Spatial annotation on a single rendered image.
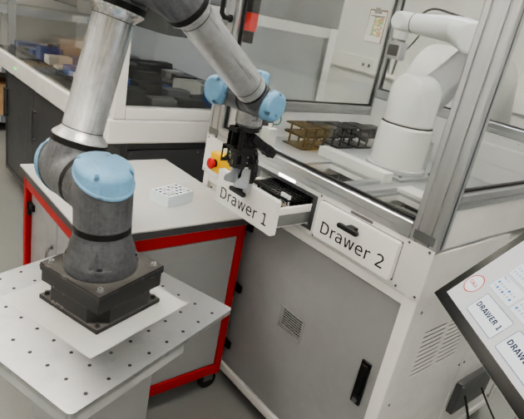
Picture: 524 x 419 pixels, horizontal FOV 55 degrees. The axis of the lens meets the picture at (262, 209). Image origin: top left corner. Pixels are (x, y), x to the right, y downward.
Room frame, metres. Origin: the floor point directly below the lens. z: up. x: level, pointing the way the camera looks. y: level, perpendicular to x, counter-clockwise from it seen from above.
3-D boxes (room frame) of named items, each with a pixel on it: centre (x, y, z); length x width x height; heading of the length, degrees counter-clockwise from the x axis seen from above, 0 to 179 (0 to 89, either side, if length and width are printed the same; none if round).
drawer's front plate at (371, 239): (1.29, -0.27, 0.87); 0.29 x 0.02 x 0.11; 43
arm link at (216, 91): (1.31, 0.14, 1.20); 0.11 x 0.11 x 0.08; 50
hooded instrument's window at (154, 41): (3.01, 0.87, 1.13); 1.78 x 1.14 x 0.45; 43
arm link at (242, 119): (1.39, 0.08, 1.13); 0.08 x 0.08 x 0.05
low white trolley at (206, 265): (1.62, 0.45, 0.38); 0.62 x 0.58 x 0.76; 43
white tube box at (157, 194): (1.59, 0.31, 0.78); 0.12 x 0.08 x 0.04; 150
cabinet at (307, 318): (1.81, -0.44, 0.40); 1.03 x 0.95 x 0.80; 43
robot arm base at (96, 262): (0.92, 0.31, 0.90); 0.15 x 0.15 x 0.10
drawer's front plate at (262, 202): (1.42, 0.05, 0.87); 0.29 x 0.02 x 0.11; 43
